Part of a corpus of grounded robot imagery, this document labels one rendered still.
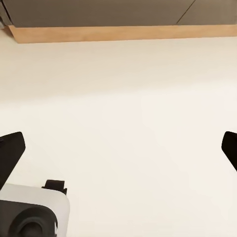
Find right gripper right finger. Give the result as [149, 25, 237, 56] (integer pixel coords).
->
[221, 131, 237, 171]

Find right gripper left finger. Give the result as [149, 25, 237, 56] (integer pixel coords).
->
[0, 131, 26, 191]

